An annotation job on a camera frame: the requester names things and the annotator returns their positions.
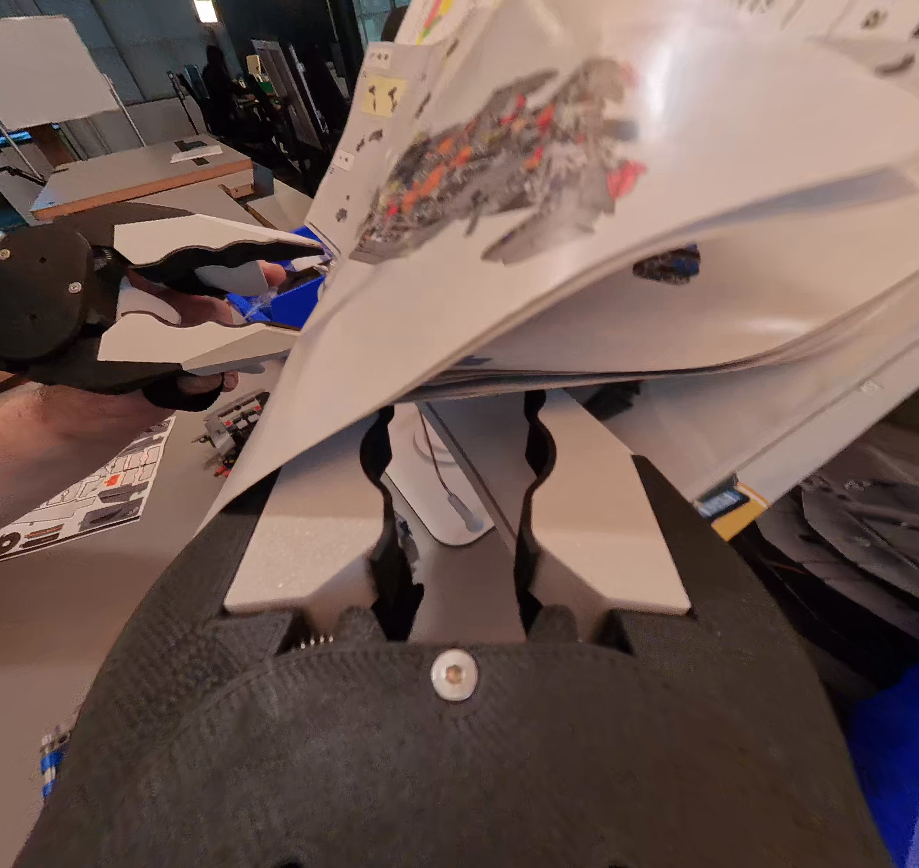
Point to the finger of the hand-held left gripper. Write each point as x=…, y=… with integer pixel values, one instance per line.
x=215, y=236
x=215, y=348

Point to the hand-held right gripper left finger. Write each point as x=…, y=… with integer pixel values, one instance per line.
x=301, y=545

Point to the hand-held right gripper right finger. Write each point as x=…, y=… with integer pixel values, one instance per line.
x=610, y=530

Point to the small blue black lego assembly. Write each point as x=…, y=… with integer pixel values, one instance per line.
x=54, y=764

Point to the white lego instruction booklet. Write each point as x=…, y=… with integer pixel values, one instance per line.
x=718, y=164

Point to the person's left forearm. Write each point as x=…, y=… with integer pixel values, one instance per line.
x=64, y=437

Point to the large black lego chassis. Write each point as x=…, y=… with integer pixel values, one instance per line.
x=233, y=419

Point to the lego sticker sheet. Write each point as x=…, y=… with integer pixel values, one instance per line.
x=93, y=495

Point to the dark printed lego set box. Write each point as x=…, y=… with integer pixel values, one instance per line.
x=861, y=545

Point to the blue plastic bin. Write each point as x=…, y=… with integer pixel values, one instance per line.
x=883, y=760
x=291, y=306

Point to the grey table with wooden edge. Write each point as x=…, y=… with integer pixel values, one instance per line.
x=122, y=172

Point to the metal rack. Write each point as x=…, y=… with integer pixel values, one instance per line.
x=287, y=93

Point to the white board on stand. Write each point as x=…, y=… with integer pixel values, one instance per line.
x=50, y=71

